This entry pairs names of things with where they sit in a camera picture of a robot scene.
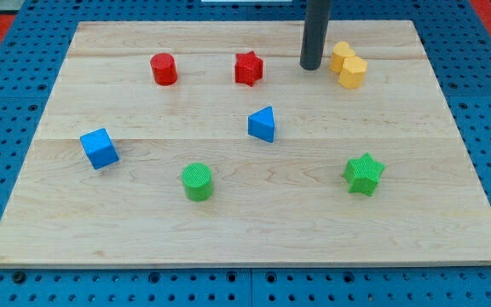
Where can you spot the yellow hexagon block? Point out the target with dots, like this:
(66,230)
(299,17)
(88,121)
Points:
(353,72)

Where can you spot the blue triangle block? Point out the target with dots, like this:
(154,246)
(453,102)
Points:
(261,124)

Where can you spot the red star block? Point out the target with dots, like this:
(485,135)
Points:
(248,68)

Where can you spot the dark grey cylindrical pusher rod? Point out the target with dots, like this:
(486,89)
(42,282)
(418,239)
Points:
(316,21)

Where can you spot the green cylinder block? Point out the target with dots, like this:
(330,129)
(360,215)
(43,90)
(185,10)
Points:
(197,181)

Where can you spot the green star block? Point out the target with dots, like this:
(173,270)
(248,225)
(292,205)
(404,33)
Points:
(363,174)

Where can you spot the yellow heart block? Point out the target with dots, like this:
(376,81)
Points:
(340,51)

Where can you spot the blue cube block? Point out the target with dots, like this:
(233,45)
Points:
(99,148)

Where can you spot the light wooden board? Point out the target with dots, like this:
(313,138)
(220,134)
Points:
(277,204)

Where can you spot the red cylinder block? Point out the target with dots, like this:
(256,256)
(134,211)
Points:
(164,69)

